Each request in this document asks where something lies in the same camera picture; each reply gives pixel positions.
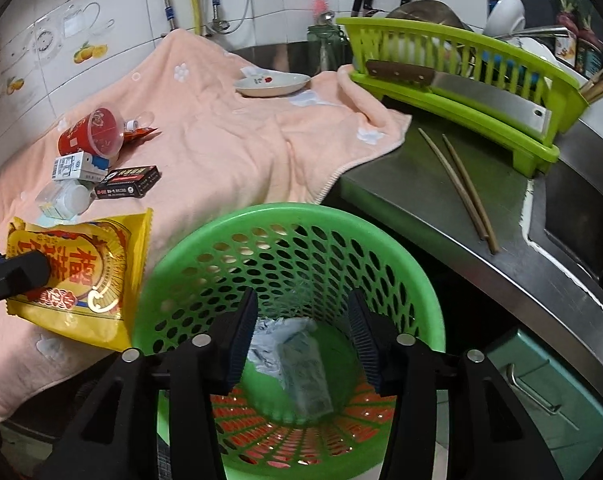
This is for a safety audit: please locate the yellow snack bag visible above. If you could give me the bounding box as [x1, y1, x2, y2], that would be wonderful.
[6, 209, 153, 352]

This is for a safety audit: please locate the red clear-lidded snack cup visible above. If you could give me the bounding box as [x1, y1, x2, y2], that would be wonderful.
[58, 105, 125, 159]

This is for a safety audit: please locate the grey paper trash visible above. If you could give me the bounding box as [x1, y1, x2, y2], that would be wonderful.
[247, 318, 319, 387]

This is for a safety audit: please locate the white blue milk carton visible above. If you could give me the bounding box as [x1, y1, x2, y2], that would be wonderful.
[280, 332, 333, 419]

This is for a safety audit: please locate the clear plastic bottle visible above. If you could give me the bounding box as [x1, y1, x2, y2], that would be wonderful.
[36, 180, 93, 220]

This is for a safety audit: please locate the green perforated plastic basket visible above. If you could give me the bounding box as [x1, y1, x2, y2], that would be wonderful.
[132, 204, 446, 479]

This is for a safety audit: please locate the white blue small carton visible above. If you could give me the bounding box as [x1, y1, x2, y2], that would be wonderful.
[52, 152, 110, 183]

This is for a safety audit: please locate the right wooden chopstick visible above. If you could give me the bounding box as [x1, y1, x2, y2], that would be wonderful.
[443, 134, 500, 255]

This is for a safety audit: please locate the wooden chopstick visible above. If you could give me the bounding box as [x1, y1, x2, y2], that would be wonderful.
[443, 134, 500, 255]
[417, 128, 488, 240]

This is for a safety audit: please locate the black red cigarette box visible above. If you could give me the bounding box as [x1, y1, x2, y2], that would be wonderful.
[94, 166, 162, 200]

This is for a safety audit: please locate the left wooden chopstick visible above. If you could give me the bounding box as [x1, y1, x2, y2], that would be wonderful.
[417, 128, 488, 240]

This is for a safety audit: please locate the teal cabinet drawer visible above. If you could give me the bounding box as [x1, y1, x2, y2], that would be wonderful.
[489, 332, 603, 479]

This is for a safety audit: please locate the orange sachet with cap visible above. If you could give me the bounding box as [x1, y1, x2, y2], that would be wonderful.
[124, 112, 157, 144]

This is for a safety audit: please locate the white ceramic saucer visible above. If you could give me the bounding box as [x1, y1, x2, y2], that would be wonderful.
[234, 72, 311, 98]

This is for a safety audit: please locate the lime green dish rack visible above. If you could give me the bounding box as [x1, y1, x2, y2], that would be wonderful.
[338, 18, 589, 178]

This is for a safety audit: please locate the green glass utensil jar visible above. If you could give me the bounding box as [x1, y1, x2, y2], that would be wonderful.
[307, 24, 352, 74]

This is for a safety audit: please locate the steel wok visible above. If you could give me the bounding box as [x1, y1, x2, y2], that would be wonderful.
[386, 0, 472, 32]

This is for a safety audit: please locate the white ceramic bowl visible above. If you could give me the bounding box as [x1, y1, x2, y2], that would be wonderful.
[483, 0, 526, 38]

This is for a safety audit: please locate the pink brush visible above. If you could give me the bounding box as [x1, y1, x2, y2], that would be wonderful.
[312, 0, 329, 16]

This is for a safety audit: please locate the steel cleaver wooden handle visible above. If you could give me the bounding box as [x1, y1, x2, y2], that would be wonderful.
[365, 60, 552, 141]

